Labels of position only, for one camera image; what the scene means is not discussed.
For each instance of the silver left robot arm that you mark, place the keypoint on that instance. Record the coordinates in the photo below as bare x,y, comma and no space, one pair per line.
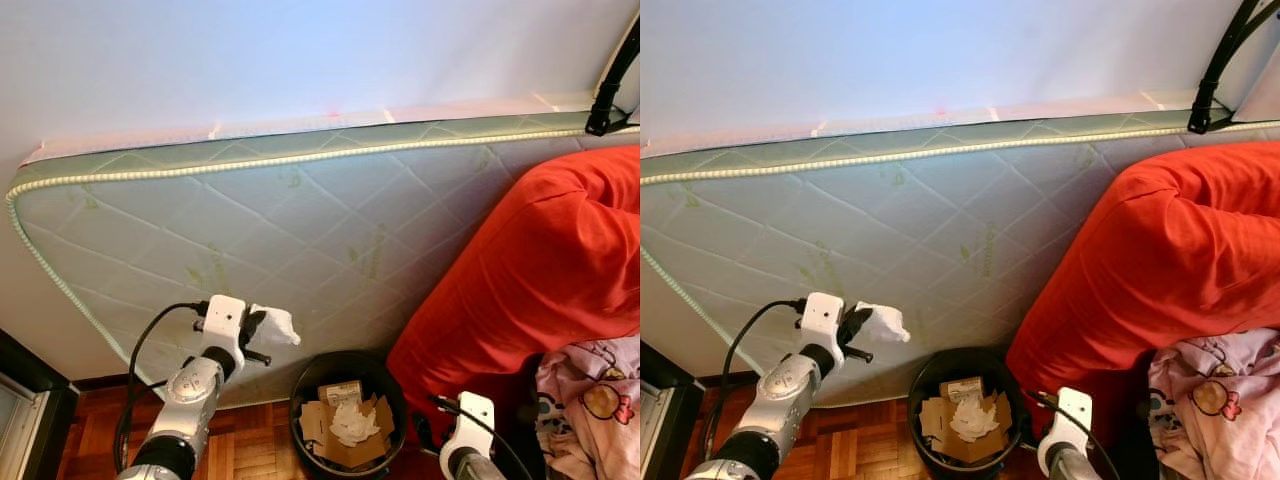
785,400
190,400

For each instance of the black waste bin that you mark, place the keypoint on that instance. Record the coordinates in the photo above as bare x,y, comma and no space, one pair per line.
345,362
965,357

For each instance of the large red fabric cushion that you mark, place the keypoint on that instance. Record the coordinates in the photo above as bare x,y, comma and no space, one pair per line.
540,260
1170,260

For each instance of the pink cartoon bear blanket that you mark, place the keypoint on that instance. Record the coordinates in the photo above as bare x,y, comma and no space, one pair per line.
1220,410
590,410

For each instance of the dark framed cabinet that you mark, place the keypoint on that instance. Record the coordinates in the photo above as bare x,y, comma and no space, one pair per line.
655,400
25,400

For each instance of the brown torn cardboard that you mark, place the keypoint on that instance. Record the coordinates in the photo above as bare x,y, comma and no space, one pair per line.
320,435
935,425

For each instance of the white tissue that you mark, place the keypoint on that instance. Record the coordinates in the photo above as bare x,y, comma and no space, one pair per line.
275,325
972,418
885,322
352,425

